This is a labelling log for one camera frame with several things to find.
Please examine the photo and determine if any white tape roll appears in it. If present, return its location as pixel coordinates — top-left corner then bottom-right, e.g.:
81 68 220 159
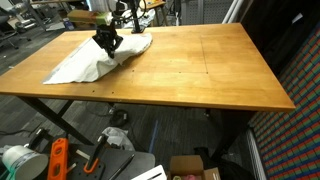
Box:
2 145 49 180

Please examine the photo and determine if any crumpled white cloth pile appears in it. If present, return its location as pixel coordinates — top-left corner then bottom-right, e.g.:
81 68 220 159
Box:
121 9 155 29

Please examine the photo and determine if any small round wooden table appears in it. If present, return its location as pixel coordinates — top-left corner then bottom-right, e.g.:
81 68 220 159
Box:
139 0 166 9

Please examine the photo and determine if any black table leg frame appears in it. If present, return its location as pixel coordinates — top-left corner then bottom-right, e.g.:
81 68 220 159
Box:
19 96 92 145

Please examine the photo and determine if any black office chair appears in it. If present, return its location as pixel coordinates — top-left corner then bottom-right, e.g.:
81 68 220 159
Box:
0 7 30 49

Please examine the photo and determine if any black vertical pole stand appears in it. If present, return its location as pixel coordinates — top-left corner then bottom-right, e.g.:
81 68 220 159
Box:
130 0 145 34

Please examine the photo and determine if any white plastic bag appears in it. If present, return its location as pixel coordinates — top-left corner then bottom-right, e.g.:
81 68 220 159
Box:
102 127 135 151

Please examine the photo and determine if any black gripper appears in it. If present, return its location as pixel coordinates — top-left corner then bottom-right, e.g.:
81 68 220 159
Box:
93 21 123 59

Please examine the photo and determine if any white cloth towel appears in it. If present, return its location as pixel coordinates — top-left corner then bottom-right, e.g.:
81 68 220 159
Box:
42 33 153 84

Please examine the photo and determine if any open cardboard box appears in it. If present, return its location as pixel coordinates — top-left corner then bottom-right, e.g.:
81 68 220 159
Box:
167 155 221 180

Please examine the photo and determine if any orange spirit level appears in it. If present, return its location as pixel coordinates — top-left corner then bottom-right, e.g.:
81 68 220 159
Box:
47 138 68 180

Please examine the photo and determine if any orange handled clamp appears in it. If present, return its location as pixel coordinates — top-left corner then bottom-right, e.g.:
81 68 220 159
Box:
83 134 107 174

